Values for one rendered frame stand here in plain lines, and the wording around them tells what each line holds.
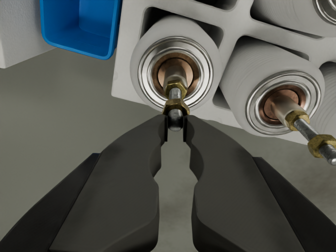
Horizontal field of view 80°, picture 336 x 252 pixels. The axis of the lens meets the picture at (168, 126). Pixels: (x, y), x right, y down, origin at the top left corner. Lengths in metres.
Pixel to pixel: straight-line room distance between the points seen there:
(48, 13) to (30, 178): 0.56
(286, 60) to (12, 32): 0.34
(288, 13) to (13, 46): 0.35
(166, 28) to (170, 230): 0.78
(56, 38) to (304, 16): 0.34
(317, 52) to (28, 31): 0.41
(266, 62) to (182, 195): 0.56
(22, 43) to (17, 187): 0.58
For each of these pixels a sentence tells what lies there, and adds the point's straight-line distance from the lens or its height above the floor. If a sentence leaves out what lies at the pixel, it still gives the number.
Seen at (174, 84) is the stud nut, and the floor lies 0.29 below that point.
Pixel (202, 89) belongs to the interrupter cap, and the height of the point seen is 0.25.
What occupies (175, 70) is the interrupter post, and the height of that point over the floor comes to 0.27.
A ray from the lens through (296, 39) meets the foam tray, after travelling 0.31.
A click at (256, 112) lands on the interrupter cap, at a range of 0.24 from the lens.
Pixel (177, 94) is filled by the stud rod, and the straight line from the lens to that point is 0.15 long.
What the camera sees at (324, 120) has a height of 0.23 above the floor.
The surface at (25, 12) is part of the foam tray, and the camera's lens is 0.39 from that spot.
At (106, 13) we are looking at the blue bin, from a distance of 0.47.
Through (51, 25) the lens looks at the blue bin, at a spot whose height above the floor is 0.10.
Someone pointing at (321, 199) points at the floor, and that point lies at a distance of 0.87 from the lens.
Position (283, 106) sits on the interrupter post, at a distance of 0.23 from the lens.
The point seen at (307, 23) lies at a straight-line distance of 0.24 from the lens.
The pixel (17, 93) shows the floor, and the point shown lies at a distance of 0.62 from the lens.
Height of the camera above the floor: 0.45
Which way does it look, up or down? 58 degrees down
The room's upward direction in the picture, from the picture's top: 177 degrees counter-clockwise
